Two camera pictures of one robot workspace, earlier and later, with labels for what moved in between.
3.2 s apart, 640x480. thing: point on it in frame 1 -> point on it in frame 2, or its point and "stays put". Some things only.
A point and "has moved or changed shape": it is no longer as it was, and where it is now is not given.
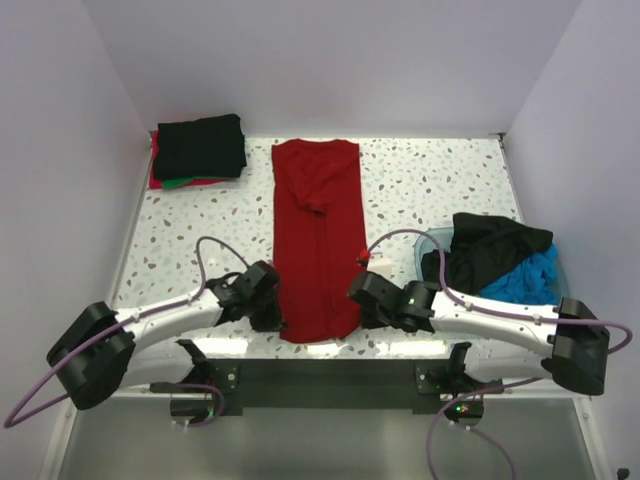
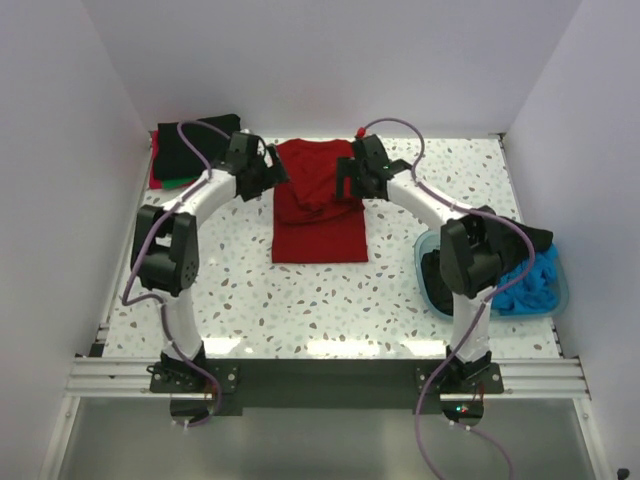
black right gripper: x=368 y=322 -> x=346 y=167
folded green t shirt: x=175 y=183 stays put
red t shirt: x=319 y=238 has moved or changed shape
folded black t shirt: x=213 y=147 stays put
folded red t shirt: x=153 y=182 stays put
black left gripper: x=274 y=320 -> x=273 y=175
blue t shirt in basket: x=532 y=280 stays put
